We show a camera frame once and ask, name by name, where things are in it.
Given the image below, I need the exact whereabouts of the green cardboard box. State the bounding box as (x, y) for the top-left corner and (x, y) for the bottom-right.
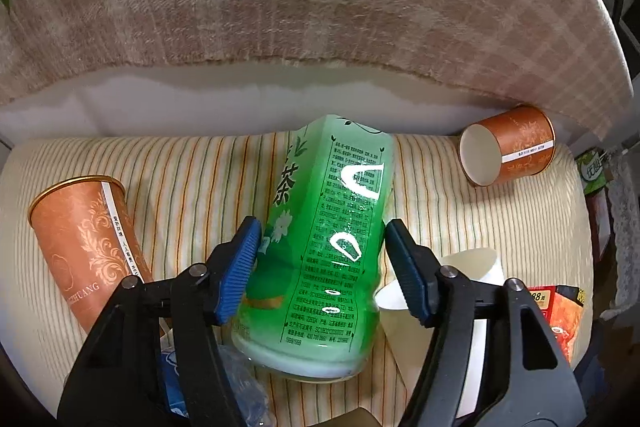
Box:
(576, 147), (613, 195)

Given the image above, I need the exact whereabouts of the green tea cup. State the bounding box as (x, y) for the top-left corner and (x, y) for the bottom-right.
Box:
(231, 115), (394, 383)

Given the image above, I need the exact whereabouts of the yellow striped mattress sheet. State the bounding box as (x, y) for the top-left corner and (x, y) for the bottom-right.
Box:
(1, 132), (593, 413)

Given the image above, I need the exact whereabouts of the tall orange paper cup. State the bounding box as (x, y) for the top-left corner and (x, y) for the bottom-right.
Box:
(27, 174), (153, 332)

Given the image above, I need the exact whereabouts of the short orange paper cup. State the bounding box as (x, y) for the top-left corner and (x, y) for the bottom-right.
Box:
(458, 105), (556, 186)

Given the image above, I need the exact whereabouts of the red orange noodle cup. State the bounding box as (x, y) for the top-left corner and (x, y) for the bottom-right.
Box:
(529, 285), (586, 362)

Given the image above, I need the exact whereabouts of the white paper cup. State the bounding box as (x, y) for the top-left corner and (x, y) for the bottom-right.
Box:
(374, 247), (507, 417)

